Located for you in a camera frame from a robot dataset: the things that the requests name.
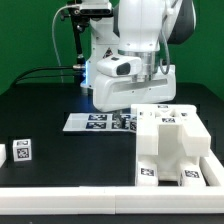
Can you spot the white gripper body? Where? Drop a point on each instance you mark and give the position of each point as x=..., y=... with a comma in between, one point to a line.
x=110, y=94

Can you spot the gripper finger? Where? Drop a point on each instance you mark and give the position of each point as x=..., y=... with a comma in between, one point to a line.
x=122, y=119

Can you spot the white chair back part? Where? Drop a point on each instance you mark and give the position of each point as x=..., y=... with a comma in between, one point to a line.
x=166, y=128

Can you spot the white chair seat part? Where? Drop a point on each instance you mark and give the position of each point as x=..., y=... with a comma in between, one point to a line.
x=167, y=164

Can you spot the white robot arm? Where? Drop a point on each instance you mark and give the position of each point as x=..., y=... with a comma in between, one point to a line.
x=140, y=28

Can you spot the printed marker sheet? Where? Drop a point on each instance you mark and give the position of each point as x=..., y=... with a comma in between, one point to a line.
x=80, y=122

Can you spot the small white tagged cube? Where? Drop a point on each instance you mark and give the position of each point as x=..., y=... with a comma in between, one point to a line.
x=22, y=150

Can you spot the white block left edge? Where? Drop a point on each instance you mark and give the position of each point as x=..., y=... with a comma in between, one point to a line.
x=2, y=154

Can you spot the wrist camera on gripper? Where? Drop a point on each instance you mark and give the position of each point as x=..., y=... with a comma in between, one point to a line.
x=119, y=65

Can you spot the white frame wall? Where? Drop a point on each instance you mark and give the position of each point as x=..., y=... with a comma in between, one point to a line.
x=120, y=200

